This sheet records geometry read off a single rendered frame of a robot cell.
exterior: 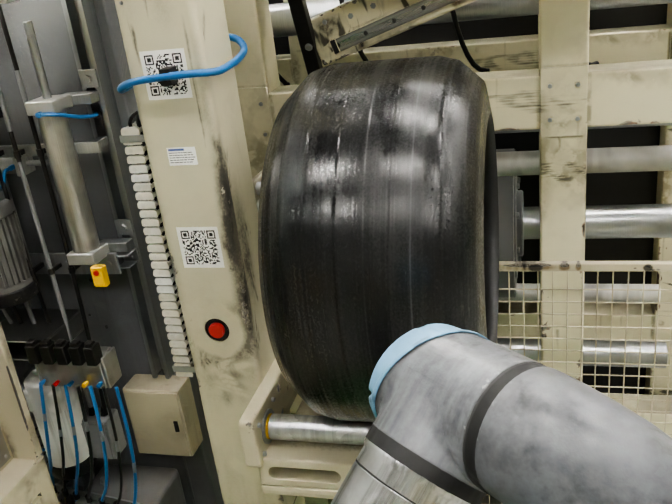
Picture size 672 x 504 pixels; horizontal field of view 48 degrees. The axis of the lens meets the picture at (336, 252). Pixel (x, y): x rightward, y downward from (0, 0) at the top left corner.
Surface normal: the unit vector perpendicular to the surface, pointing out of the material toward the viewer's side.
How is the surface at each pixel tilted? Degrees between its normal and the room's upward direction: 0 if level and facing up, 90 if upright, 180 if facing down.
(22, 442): 90
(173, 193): 90
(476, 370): 18
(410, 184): 52
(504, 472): 80
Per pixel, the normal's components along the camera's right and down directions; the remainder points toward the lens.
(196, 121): -0.23, 0.40
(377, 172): -0.25, -0.30
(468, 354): -0.25, -0.88
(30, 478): 0.97, 0.00
